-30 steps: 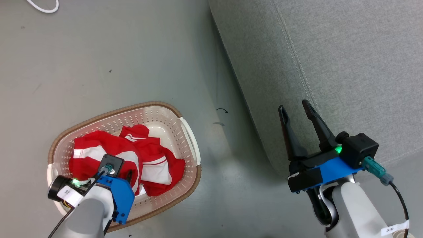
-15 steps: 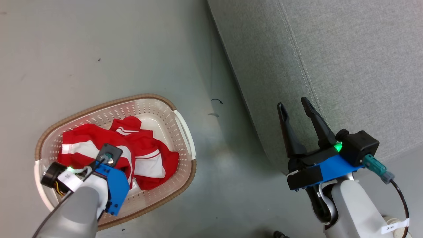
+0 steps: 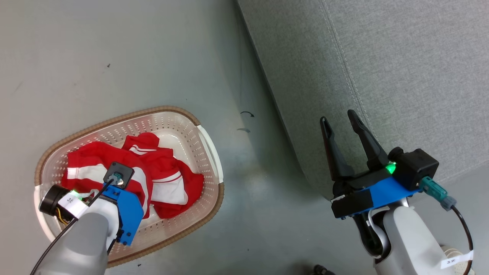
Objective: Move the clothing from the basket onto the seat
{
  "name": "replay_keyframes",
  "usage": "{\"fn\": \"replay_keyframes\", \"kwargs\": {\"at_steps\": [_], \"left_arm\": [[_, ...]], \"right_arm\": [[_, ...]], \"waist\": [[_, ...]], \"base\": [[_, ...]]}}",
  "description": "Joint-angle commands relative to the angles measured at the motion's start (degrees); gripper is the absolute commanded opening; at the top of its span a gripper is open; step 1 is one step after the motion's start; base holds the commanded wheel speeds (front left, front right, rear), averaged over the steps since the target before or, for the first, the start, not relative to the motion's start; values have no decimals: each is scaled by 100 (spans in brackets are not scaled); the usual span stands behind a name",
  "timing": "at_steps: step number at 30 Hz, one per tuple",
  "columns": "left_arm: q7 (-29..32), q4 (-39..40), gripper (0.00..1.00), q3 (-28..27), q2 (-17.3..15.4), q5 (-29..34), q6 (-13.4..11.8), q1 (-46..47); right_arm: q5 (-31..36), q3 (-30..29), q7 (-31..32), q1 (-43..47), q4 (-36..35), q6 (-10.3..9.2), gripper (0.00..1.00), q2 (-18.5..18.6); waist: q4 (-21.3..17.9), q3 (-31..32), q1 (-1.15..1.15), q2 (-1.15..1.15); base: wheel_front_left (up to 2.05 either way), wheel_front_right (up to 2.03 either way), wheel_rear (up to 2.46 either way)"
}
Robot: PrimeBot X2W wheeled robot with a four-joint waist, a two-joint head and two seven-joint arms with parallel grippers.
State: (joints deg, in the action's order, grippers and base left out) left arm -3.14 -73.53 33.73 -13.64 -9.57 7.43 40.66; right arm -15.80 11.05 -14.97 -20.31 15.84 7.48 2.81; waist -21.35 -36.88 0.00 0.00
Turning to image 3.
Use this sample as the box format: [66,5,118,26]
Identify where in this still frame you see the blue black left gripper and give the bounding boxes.
[101,183,144,246]

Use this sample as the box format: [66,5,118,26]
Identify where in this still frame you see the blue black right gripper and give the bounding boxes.
[320,110,421,220]

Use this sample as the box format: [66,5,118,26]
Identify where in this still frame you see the red garment white striped panel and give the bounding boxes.
[121,132,205,219]

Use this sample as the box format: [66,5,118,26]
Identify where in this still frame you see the red garment wide white band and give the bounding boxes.
[61,141,154,219]

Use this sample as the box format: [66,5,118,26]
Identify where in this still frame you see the beige perforated plastic laundry basket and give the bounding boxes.
[34,106,225,268]

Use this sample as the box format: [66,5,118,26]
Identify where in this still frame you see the grey fabric sofa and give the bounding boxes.
[236,0,489,200]

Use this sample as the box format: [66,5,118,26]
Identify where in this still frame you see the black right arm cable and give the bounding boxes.
[419,176,474,275]

